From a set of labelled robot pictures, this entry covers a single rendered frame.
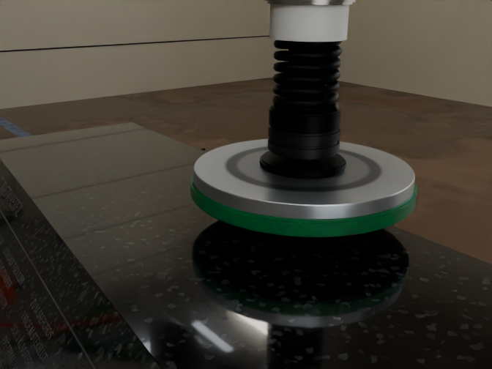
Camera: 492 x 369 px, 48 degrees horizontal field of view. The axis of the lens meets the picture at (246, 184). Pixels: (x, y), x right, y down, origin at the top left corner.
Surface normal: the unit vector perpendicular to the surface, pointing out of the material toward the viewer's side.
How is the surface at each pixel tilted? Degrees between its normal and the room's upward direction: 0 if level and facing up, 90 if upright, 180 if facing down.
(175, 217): 0
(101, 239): 0
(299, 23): 90
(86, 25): 90
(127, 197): 0
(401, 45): 90
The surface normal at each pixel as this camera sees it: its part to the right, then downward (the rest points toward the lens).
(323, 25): 0.23, 0.32
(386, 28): -0.78, 0.20
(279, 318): 0.01, -0.94
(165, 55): 0.62, 0.26
